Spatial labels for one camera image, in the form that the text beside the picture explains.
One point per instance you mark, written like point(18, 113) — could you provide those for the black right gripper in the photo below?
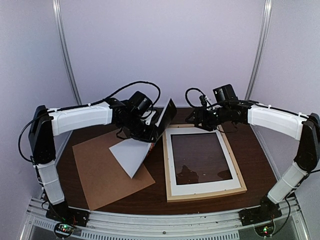
point(200, 117)

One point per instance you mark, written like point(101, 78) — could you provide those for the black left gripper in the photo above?
point(149, 136)

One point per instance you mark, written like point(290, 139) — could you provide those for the books photo print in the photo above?
point(130, 153)

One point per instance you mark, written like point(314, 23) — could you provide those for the clear acrylic sheet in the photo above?
point(199, 158)

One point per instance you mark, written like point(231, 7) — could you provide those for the white mat board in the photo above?
point(175, 185)

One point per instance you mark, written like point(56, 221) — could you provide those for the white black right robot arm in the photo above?
point(303, 128)

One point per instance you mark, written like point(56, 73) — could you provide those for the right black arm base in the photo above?
point(266, 211)

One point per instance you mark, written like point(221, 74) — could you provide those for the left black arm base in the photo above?
point(70, 215)

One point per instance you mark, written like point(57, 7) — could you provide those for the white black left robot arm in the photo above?
point(134, 114)

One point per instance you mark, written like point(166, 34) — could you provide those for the brown backing board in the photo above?
point(102, 178)

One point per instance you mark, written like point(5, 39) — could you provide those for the right round circuit board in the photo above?
point(264, 230)

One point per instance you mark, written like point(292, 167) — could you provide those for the round circuit board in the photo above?
point(63, 230)
point(264, 230)

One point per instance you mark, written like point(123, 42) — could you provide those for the left round circuit board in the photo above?
point(63, 230)

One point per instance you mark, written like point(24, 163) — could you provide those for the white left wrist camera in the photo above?
point(149, 118)

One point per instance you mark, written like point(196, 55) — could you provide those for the aluminium front rail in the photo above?
point(224, 225)

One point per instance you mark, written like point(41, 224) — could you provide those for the right aluminium corner post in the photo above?
point(263, 35)

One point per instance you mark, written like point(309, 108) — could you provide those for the aluminium corner post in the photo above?
point(263, 35)
point(56, 4)

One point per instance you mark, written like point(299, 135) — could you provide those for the left aluminium corner post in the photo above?
point(56, 4)

